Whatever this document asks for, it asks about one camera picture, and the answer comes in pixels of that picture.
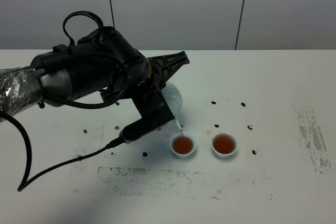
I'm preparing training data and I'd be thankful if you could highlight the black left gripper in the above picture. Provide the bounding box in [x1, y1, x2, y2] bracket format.
[99, 51, 190, 103]

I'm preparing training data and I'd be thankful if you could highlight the light blue porcelain teapot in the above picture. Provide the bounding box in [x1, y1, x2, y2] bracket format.
[161, 82, 183, 131]

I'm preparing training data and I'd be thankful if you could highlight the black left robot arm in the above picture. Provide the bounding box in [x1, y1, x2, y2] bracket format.
[1, 27, 189, 123]

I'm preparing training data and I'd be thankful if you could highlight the left blue porcelain teacup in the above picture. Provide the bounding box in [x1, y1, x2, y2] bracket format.
[170, 132, 196, 159]

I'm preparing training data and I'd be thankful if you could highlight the blue porcelain teacup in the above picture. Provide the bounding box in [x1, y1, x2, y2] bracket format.
[170, 132, 196, 159]
[211, 133, 238, 159]

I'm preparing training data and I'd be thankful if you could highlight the right blue porcelain teacup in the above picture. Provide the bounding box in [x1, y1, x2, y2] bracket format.
[211, 133, 238, 159]

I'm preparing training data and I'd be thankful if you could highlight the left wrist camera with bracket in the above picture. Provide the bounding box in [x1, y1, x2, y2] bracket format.
[119, 87, 175, 143]

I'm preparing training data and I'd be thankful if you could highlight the black left camera cable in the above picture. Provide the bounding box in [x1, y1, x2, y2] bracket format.
[0, 10, 129, 192]

